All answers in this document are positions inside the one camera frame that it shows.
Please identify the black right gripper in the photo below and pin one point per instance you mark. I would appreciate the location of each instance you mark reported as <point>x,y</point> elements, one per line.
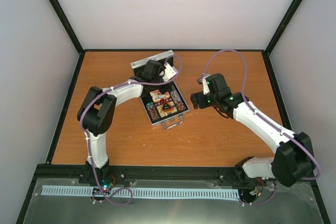
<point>193,98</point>

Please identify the chip row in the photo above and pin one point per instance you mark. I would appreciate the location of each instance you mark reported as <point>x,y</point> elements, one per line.
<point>153,114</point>
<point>178,101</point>

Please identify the black triangular dealer button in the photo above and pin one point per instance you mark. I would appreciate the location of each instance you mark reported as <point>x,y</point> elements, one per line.
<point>166,107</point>

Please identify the aluminium poker set case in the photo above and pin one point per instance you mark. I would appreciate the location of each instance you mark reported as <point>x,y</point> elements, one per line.
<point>151,70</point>

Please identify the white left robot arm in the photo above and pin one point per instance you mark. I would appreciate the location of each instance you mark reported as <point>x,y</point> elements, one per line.
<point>96,113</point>

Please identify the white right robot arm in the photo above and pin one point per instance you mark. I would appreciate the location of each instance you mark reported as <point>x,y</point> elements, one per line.
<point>292,160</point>

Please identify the pink card deck box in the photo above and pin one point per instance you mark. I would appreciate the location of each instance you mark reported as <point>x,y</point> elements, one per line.
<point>157,96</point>

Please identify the left controller board with LED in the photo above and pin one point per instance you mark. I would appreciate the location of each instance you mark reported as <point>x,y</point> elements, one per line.
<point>108,183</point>

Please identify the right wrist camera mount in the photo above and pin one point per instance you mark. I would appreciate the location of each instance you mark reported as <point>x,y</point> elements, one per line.
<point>202,80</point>

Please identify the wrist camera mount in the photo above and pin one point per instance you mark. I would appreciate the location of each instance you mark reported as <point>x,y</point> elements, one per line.
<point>169,72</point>
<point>202,80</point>

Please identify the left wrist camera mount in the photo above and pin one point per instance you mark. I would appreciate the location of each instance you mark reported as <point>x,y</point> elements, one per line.
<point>169,72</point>

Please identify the black aluminium frame rail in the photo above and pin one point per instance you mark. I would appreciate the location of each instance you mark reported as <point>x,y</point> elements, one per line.
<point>127,175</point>

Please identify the right connector with wires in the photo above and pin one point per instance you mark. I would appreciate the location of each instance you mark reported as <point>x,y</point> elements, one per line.
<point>257,192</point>

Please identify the light blue cable duct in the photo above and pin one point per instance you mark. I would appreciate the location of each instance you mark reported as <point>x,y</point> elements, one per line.
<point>142,193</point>

